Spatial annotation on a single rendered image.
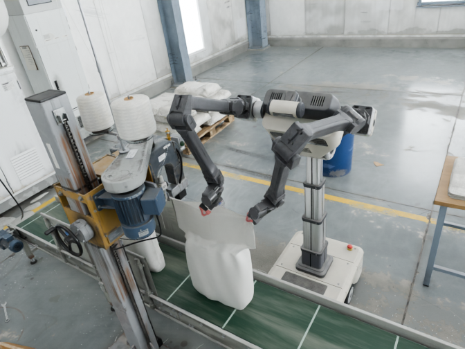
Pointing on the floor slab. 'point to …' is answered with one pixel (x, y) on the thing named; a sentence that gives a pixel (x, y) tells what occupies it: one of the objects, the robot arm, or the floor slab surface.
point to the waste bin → (340, 158)
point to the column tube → (115, 284)
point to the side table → (441, 199)
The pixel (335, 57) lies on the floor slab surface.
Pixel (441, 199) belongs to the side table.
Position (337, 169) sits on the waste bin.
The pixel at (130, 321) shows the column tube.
